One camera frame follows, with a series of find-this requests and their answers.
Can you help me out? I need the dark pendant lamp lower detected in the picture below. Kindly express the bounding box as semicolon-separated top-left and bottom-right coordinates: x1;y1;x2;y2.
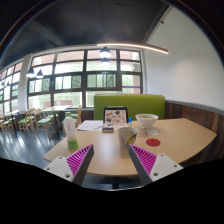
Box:
101;58;110;65

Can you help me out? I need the plastic bottle with green liquid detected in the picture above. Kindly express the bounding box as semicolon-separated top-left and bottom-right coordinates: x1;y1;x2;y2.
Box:
63;117;78;150

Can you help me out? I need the background wooden dining table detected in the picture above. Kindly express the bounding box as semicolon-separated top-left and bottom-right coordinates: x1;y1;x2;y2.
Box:
43;105;71;140

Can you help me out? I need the small dark box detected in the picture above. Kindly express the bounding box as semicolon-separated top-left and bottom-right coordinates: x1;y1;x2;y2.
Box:
102;127;114;133

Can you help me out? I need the white paper sheet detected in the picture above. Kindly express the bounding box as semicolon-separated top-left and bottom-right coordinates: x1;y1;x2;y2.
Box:
78;120;103;131

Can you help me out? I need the white ceramic bowl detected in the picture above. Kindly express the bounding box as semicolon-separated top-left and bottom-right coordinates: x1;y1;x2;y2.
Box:
136;114;158;129

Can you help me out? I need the dark pendant lamp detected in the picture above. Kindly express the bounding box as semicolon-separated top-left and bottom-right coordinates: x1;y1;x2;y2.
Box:
36;69;44;79
99;47;111;58
101;58;110;65
26;66;35;78

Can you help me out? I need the beige paper cup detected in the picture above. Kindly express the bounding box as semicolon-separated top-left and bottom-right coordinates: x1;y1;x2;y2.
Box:
118;127;138;148

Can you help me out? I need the illustrated menu stand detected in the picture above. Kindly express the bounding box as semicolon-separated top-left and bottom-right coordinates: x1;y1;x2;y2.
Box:
103;106;128;125

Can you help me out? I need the green booth backrest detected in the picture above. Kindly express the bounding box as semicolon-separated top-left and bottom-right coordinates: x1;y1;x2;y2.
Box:
94;94;165;120

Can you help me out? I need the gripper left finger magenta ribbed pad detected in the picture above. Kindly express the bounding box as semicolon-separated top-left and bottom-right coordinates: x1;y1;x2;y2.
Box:
44;145;94;186

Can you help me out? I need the dark pendant lamp upper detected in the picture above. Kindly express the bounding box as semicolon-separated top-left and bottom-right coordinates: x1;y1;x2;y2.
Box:
99;47;111;58

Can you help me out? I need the long linear ceiling lamp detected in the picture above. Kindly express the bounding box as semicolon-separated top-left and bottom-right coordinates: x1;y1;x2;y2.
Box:
97;43;169;54

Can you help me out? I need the dark pendant lamp far left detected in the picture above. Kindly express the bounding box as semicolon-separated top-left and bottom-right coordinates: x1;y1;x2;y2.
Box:
26;66;35;78

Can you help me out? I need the wooden chair green seat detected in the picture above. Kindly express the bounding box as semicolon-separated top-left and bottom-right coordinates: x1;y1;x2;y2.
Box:
18;109;35;134
33;109;54;137

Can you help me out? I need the wooden chair green seat left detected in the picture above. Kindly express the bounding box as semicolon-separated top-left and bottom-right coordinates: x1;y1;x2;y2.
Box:
18;109;35;134

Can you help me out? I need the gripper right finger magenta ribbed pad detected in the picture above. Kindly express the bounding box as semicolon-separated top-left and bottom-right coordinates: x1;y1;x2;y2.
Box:
129;144;182;185

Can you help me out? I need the white paper coaster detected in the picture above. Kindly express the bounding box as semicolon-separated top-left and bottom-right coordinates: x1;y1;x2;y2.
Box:
147;129;158;135

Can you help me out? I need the red round coaster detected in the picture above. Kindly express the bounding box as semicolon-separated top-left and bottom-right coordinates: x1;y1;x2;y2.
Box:
146;138;160;146

